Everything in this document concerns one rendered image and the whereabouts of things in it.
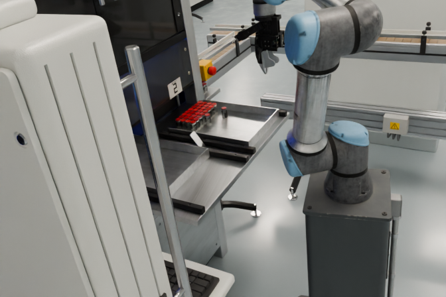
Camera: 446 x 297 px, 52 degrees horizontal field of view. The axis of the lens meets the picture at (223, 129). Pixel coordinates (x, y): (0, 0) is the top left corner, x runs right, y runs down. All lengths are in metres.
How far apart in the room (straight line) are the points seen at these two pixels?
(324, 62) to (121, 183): 0.56
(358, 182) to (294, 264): 1.02
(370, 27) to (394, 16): 1.87
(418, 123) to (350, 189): 1.15
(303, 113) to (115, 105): 0.62
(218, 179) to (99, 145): 0.79
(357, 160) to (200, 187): 0.48
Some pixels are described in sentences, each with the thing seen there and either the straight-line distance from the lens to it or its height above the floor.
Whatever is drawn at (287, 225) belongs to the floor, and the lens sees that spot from 2.61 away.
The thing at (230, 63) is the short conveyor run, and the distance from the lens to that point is 2.41.
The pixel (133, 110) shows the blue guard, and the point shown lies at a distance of 1.62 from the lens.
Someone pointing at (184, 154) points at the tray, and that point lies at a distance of 1.61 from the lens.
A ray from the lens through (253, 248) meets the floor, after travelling 2.49.
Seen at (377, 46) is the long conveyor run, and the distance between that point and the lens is 2.39.
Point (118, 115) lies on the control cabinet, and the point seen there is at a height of 1.40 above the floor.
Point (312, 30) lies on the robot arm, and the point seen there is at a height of 1.39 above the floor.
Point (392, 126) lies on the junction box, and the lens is 2.52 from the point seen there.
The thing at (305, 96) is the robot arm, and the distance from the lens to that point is 1.18.
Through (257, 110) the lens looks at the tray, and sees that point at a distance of 1.81.
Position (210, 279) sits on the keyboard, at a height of 0.83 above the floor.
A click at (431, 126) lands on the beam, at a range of 2.54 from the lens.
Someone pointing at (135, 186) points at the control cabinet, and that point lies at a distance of 0.80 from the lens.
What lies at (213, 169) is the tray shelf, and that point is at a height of 0.88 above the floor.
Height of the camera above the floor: 1.69
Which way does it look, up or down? 28 degrees down
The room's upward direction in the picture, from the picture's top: 8 degrees counter-clockwise
